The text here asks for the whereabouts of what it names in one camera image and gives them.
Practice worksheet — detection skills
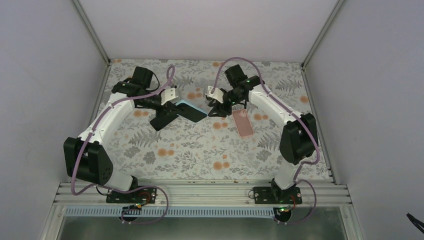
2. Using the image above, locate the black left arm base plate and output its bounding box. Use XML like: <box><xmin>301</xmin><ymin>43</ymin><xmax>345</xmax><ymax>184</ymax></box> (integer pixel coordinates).
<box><xmin>106</xmin><ymin>187</ymin><xmax>158</xmax><ymax>205</ymax></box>

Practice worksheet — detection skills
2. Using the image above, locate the floral patterned table mat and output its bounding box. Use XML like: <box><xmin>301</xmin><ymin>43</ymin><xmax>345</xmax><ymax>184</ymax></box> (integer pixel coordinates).
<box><xmin>79</xmin><ymin>58</ymin><xmax>332</xmax><ymax>181</ymax></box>

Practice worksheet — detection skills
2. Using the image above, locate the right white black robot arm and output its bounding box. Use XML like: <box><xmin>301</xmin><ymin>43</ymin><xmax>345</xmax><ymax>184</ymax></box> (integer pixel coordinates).
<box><xmin>204</xmin><ymin>64</ymin><xmax>319</xmax><ymax>204</ymax></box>

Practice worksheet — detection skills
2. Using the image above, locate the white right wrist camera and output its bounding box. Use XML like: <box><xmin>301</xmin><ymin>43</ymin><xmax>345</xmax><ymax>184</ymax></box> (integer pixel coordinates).
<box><xmin>204</xmin><ymin>85</ymin><xmax>225</xmax><ymax>104</ymax></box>

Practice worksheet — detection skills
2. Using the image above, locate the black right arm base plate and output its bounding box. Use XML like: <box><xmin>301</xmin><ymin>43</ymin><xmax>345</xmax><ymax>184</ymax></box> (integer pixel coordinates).
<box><xmin>248</xmin><ymin>186</ymin><xmax>303</xmax><ymax>205</ymax></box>

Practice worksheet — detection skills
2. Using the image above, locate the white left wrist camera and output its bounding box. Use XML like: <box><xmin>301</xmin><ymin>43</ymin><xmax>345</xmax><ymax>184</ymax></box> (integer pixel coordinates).
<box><xmin>160</xmin><ymin>86</ymin><xmax>180</xmax><ymax>106</ymax></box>

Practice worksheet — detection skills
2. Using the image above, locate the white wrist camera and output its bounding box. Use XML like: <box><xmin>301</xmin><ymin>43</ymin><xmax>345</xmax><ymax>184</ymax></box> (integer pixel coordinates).
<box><xmin>204</xmin><ymin>85</ymin><xmax>225</xmax><ymax>104</ymax></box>
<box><xmin>160</xmin><ymin>86</ymin><xmax>180</xmax><ymax>106</ymax></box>

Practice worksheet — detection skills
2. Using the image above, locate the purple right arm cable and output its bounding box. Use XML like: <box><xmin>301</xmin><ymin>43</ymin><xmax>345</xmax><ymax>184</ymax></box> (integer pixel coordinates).
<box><xmin>210</xmin><ymin>56</ymin><xmax>321</xmax><ymax>225</ymax></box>

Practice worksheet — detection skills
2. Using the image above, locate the pink phone case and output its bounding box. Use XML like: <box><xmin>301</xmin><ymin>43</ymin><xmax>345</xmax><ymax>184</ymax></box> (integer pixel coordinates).
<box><xmin>232</xmin><ymin>109</ymin><xmax>254</xmax><ymax>138</ymax></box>

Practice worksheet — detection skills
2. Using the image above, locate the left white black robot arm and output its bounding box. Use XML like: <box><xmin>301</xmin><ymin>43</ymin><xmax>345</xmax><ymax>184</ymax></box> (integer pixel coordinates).
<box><xmin>63</xmin><ymin>65</ymin><xmax>176</xmax><ymax>203</ymax></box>

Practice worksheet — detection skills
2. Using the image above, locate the black object at corner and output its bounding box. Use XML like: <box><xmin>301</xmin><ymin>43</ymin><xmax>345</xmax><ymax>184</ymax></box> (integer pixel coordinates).
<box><xmin>406</xmin><ymin>213</ymin><xmax>424</xmax><ymax>233</ymax></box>

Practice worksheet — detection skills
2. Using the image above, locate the black phone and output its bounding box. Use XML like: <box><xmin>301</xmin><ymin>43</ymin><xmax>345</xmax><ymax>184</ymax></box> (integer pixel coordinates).
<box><xmin>149</xmin><ymin>110</ymin><xmax>179</xmax><ymax>131</ymax></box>
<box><xmin>175</xmin><ymin>100</ymin><xmax>208</xmax><ymax>123</ymax></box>

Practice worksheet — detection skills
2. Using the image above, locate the aluminium mounting rail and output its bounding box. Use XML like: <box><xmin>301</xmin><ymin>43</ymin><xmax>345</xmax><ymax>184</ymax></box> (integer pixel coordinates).
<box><xmin>53</xmin><ymin>180</ymin><xmax>353</xmax><ymax>207</ymax></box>

